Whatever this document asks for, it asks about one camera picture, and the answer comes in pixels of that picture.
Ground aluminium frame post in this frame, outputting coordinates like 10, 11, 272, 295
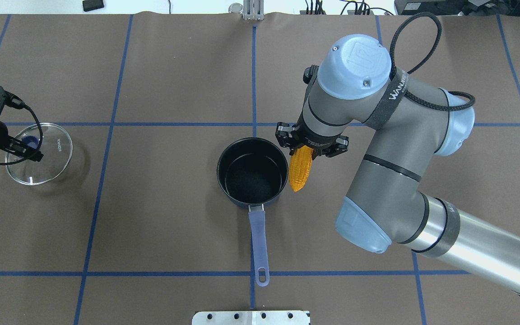
242, 0, 265, 21

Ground glass pot lid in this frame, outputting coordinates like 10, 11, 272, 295
5, 123, 74, 186

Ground small black device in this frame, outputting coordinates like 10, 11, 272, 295
81, 0, 105, 12

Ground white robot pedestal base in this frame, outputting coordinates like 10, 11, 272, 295
191, 310, 311, 325

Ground black braided cable right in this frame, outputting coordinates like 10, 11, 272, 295
389, 12, 476, 111

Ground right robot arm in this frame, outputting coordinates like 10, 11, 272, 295
276, 34, 520, 296

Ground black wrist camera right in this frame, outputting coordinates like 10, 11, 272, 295
302, 65, 320, 85

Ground dark blue saucepan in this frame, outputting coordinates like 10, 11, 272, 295
216, 137, 288, 287

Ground black laptop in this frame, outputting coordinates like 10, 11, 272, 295
394, 0, 520, 17

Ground black braided cable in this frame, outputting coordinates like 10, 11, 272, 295
389, 12, 476, 111
0, 102, 44, 166

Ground black braided cable left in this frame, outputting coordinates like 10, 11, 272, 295
0, 102, 44, 166

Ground yellow corn cob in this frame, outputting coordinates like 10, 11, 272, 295
289, 146, 314, 192

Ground orange black power strip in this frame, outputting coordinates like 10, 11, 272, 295
296, 0, 398, 16

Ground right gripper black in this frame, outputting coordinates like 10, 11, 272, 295
275, 122, 349, 158

